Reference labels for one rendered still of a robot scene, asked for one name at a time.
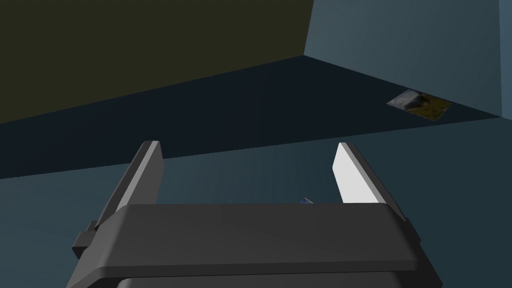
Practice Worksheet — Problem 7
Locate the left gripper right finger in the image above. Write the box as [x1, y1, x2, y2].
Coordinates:
[332, 141, 407, 222]

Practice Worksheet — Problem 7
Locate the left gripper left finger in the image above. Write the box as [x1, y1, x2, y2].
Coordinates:
[94, 139, 165, 232]

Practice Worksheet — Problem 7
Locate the grey and olive wall picture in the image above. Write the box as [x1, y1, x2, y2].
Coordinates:
[385, 88, 453, 122]

